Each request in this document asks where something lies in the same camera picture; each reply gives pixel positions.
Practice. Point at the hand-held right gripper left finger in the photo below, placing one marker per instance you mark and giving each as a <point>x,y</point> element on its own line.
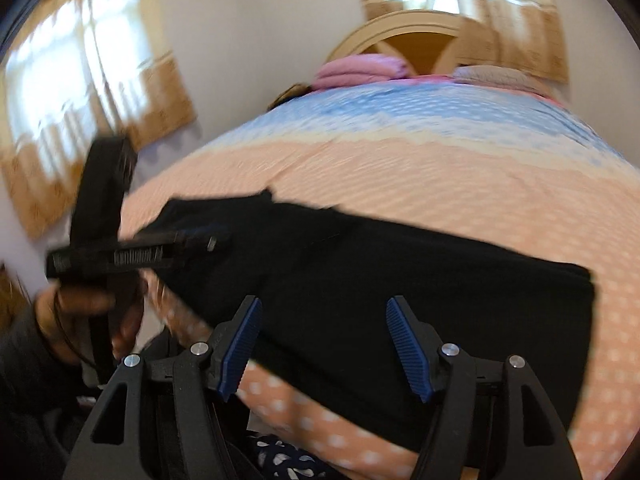
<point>240,347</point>

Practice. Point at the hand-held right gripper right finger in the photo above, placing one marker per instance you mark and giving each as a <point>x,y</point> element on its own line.
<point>407,347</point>

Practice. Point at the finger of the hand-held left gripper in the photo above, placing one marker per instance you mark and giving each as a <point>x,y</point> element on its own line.
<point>197,244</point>

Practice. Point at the black pants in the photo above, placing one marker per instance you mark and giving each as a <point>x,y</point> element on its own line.
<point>375,285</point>

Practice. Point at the person's left hand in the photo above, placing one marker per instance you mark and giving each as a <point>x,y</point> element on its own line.
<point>67,317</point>

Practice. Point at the beige side window curtain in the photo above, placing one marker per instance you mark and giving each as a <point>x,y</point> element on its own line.
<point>85,110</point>

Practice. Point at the navy patterned clothing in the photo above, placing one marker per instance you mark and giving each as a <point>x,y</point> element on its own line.
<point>285,460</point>

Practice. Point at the polka dot bedspread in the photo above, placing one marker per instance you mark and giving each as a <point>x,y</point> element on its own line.
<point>425,175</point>

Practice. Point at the brown woven bag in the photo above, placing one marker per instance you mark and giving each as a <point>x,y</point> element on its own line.
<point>290,95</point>

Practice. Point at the pink folded blanket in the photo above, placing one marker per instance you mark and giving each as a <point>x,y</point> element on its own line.
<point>360,71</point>

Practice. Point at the striped pillow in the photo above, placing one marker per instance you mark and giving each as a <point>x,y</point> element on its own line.
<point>495,77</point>

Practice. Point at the cream wooden headboard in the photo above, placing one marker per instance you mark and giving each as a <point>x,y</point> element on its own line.
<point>415,27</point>

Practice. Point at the beige curtain with scalloped valance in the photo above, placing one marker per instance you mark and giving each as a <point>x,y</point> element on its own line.
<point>525,35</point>

